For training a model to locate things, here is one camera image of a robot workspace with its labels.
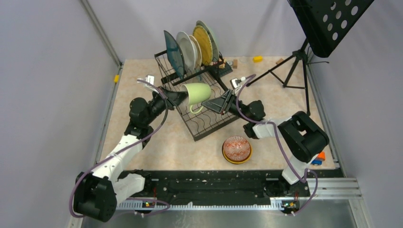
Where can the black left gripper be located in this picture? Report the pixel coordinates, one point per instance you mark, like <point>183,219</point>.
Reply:
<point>174,98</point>

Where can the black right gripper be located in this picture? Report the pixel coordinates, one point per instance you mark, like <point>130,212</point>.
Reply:
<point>217,104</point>

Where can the black wire dish rack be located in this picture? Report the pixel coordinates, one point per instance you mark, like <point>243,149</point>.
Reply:
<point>205,122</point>

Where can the green white mug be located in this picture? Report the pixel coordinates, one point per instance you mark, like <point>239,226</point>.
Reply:
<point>197,93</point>

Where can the dark teal square plate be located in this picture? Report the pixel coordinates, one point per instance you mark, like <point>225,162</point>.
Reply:
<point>174,54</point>

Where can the cream floral plate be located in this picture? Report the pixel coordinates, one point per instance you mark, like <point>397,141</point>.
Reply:
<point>198,60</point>

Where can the light green flower plate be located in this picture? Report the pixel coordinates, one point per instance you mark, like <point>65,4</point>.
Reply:
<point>213,39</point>

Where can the red patterned bowl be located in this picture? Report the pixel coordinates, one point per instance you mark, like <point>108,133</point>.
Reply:
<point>237,147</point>

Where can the white plate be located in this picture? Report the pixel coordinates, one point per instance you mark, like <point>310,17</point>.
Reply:
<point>188,49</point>

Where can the yellow bamboo pattern plate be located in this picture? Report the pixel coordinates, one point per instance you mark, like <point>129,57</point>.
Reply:
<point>201,35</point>

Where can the yellow bowl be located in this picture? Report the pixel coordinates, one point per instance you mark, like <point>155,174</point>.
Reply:
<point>236,162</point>

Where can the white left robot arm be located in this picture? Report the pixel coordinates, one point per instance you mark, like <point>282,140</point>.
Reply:
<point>98,191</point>

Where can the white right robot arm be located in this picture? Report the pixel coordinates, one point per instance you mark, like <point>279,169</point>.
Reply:
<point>299,138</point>

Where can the clear round lid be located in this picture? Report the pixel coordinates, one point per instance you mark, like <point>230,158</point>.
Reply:
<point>243,59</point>

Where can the yellow lego block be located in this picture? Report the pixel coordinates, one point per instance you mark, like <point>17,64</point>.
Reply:
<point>257,59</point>

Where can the brown wooden block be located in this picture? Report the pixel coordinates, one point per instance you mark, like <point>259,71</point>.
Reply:
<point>279,61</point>

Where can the blue toy car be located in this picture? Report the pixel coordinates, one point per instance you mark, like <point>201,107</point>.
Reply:
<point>317,162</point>

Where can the black music stand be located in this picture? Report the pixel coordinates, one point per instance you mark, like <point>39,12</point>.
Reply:
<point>325,23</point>

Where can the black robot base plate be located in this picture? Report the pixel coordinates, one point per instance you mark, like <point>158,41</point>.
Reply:
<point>217,188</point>

